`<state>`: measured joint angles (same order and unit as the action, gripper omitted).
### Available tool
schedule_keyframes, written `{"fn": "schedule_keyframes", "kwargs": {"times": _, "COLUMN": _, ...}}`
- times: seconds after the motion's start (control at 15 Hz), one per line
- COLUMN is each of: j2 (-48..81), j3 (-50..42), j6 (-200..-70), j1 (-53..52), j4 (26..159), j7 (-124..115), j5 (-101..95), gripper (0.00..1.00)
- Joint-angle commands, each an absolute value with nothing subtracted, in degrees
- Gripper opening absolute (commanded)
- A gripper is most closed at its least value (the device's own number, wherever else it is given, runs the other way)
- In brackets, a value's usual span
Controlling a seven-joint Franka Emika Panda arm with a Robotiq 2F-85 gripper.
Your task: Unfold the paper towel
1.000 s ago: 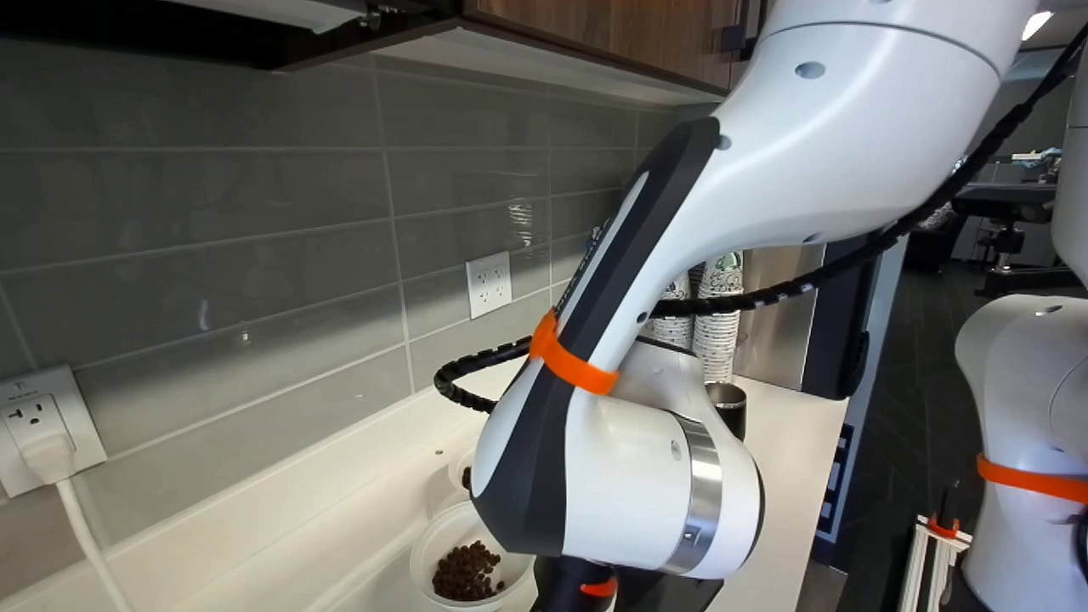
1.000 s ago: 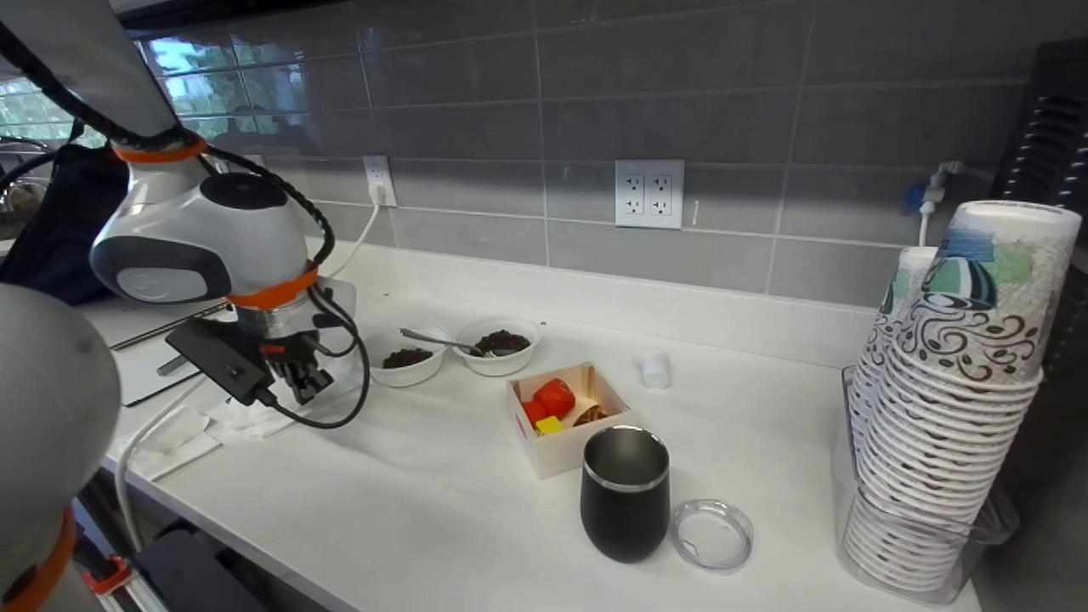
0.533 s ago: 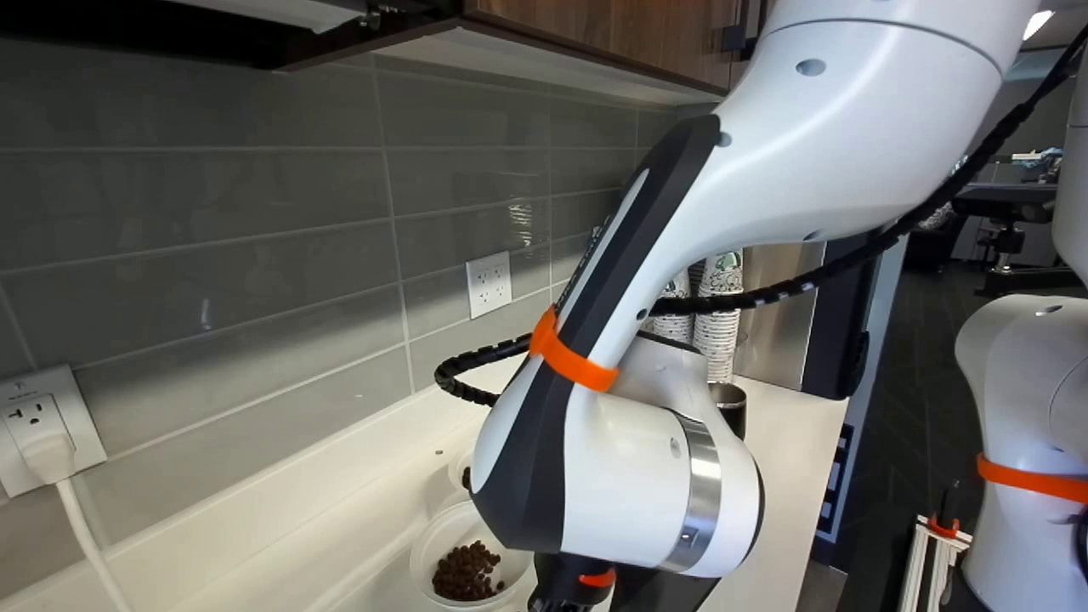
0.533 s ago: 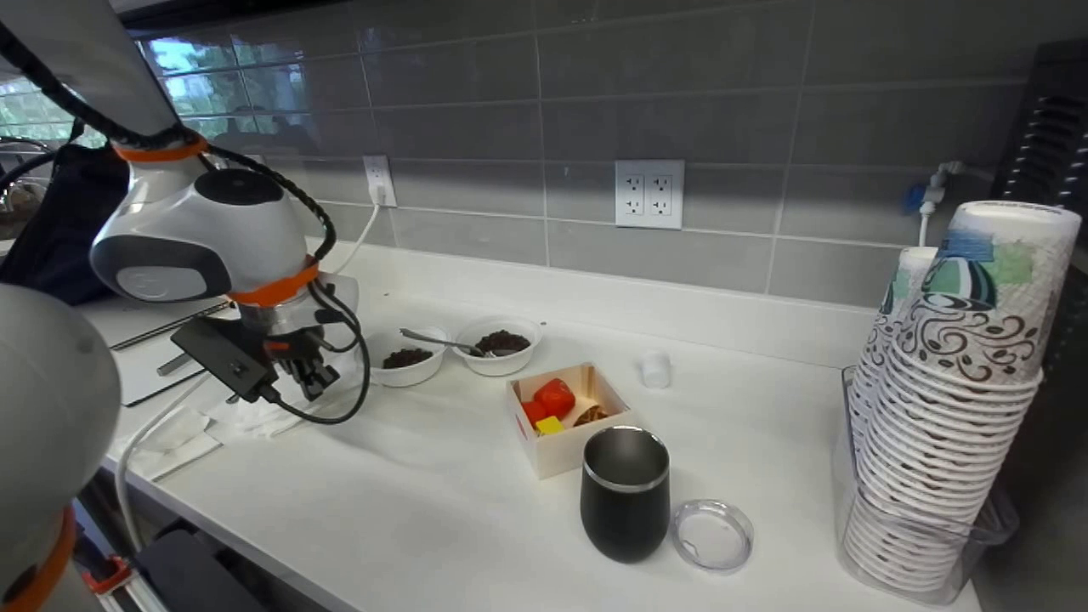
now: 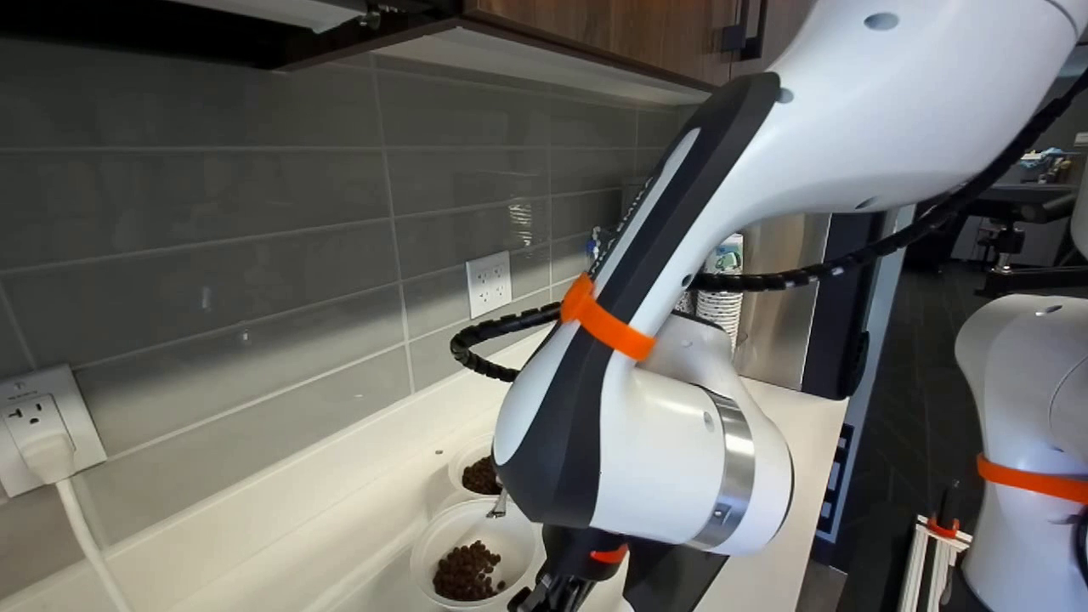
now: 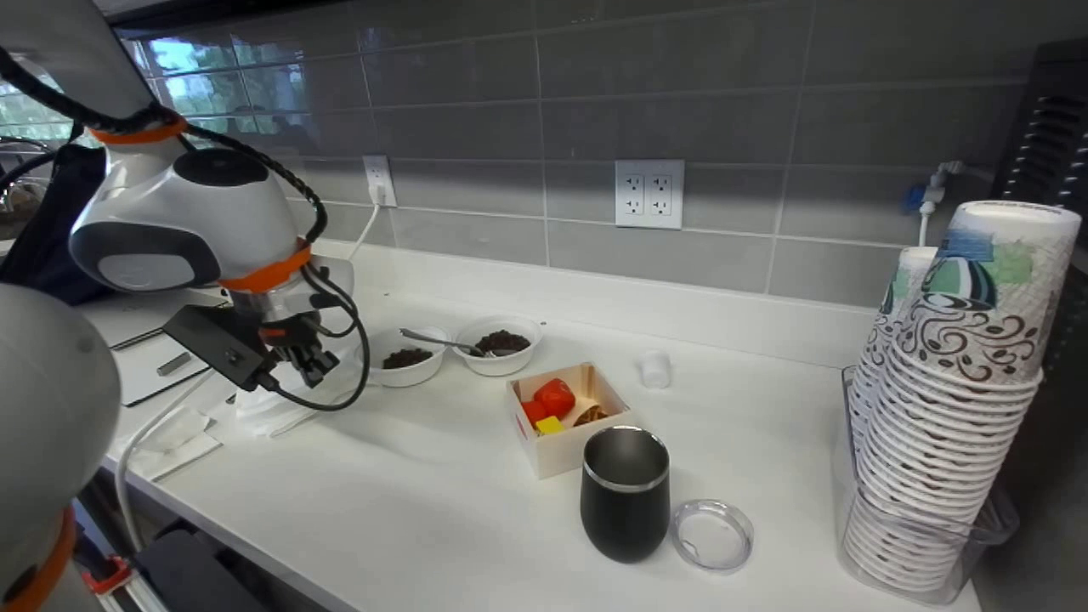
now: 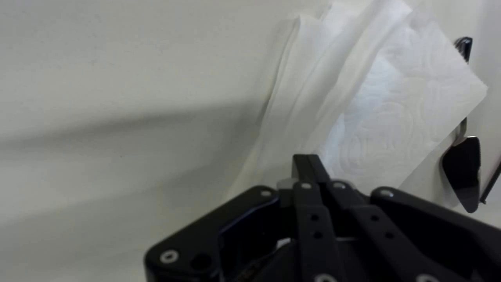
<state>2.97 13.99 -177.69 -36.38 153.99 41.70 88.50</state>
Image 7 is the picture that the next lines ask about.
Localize white paper towel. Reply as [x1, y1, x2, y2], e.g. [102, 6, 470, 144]
[229, 0, 490, 202]

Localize black plastic spoon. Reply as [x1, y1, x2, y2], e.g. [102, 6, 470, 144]
[440, 34, 482, 215]

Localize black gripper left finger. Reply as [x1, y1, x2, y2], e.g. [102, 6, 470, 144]
[144, 153, 337, 282]

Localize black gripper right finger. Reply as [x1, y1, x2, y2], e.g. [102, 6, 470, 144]
[310, 153, 501, 282]

